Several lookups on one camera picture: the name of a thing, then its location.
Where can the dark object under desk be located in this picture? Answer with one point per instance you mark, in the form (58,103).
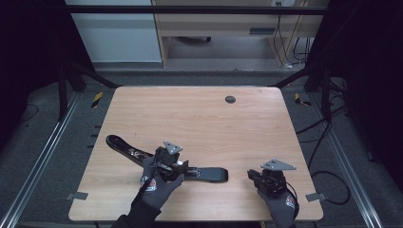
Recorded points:
(194,39)

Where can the black metal frame strut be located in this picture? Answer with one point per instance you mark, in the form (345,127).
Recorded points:
(326,95)
(62,91)

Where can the grey tape piece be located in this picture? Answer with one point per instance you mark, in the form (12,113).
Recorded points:
(77,195)
(315,197)

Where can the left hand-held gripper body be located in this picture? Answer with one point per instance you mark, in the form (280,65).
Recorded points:
(166,158)

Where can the white cabinet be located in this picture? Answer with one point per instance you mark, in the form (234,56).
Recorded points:
(117,38)

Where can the black curtain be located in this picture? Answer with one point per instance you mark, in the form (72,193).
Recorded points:
(370,79)
(28,57)

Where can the aluminium floor rail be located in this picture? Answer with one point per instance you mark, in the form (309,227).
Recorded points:
(44,152)
(345,164)

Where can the black stapler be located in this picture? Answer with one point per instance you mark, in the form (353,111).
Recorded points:
(209,174)

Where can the black horizontal frame bar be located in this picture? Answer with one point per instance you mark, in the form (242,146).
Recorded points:
(190,9)

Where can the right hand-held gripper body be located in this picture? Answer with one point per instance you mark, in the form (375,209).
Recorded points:
(272,180)

